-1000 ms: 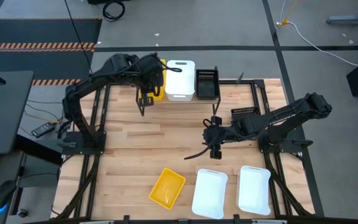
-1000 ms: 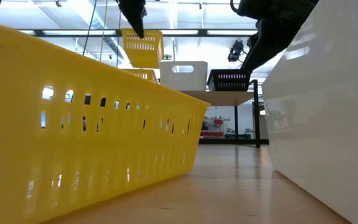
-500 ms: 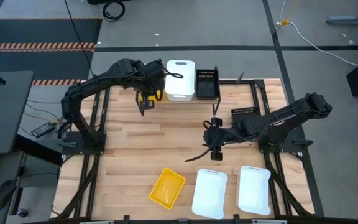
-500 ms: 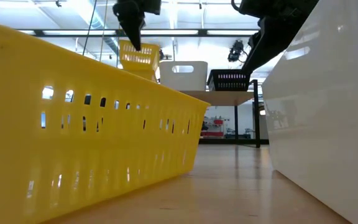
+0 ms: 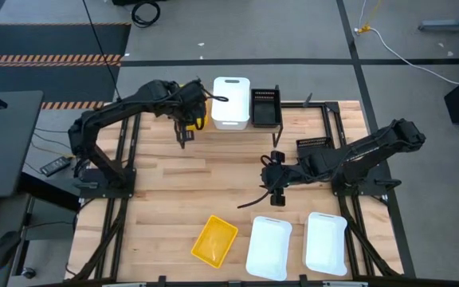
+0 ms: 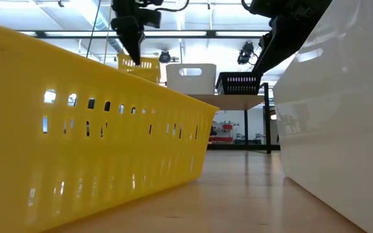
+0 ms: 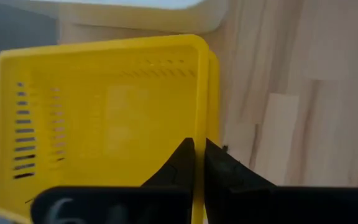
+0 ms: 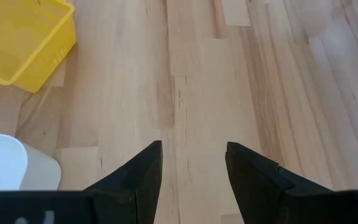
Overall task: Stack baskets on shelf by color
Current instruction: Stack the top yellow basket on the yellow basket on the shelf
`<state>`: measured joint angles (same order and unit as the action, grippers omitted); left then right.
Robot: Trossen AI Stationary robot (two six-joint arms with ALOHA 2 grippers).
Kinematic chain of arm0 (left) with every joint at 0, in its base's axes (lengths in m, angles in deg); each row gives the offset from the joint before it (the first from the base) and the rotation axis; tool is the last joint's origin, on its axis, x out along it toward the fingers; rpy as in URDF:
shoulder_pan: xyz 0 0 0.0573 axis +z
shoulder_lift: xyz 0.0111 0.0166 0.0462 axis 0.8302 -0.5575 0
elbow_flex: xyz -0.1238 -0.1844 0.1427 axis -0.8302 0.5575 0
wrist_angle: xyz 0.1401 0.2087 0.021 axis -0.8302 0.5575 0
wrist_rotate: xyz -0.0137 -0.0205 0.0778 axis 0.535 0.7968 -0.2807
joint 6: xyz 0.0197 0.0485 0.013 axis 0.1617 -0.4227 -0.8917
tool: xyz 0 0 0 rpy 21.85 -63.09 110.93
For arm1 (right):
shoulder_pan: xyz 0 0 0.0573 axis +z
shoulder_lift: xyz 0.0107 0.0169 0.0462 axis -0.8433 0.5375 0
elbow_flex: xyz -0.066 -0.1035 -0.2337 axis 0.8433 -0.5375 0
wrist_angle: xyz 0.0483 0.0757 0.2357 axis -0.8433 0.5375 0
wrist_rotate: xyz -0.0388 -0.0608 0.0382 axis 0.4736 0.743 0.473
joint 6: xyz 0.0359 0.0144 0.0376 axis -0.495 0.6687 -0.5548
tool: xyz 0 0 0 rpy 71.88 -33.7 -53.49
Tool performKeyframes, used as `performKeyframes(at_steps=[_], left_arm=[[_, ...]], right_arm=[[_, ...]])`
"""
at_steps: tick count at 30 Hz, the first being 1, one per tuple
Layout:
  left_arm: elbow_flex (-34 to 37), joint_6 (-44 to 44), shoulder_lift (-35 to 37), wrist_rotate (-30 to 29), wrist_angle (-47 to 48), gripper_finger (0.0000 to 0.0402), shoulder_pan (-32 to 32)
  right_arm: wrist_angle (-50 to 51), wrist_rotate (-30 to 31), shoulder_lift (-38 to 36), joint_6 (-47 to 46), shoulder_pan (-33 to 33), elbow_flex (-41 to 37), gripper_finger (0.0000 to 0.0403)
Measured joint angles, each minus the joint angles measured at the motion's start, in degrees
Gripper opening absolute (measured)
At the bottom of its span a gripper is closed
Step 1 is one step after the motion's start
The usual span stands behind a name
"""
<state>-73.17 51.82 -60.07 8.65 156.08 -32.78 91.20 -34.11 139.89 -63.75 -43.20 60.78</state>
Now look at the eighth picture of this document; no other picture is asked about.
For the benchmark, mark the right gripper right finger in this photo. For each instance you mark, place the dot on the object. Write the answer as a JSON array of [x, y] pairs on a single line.
[[259, 193]]

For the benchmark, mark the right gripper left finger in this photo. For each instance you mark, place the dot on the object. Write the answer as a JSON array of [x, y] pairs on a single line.
[[129, 193]]

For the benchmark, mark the white plastic basket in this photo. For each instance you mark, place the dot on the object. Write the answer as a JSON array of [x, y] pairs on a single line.
[[2, 161]]

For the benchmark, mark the yellow slotted plastic basket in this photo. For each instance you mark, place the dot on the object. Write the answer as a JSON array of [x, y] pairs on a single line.
[[20, 37]]

